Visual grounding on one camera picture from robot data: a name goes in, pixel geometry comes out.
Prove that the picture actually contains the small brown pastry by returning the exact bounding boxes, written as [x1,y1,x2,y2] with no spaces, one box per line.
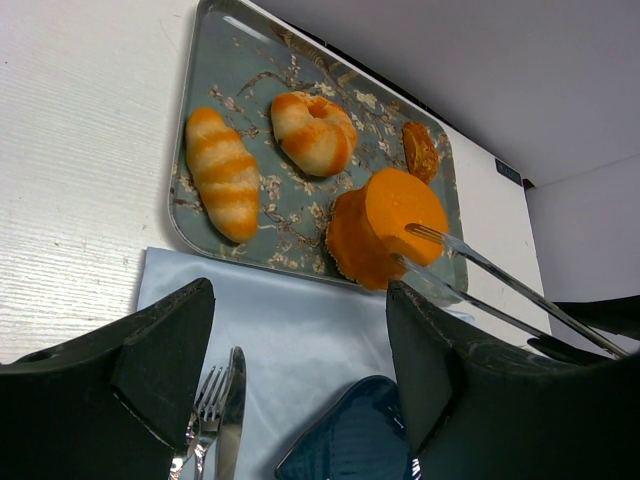
[402,122,440,185]

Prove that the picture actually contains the silver table knife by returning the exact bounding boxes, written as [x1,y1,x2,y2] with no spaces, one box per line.
[214,346,247,480]

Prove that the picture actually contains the silver fork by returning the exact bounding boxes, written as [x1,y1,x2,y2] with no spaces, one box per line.
[169,366,228,479]

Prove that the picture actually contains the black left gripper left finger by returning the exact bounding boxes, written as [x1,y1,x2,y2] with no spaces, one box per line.
[1,278,215,479]

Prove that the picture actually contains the light blue cloth placemat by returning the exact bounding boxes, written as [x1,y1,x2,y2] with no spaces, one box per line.
[138,248,395,479]

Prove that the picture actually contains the striped long bread roll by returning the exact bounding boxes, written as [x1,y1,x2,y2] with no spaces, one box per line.
[185,107,260,243]

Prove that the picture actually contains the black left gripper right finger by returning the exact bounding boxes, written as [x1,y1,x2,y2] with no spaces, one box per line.
[387,281,639,479]

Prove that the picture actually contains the silver metal tongs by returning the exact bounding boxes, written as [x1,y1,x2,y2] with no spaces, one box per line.
[390,222,630,360]

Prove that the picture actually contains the orange cylindrical cake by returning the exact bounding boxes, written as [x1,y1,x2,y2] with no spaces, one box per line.
[326,168,449,290]

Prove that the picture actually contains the dark blue leaf plate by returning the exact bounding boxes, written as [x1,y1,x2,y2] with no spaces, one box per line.
[274,375,422,480]

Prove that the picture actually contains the round knotted bread bun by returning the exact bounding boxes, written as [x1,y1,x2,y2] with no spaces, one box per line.
[270,91,358,177]

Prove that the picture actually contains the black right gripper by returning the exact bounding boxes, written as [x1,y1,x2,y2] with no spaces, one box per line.
[527,295,639,363]

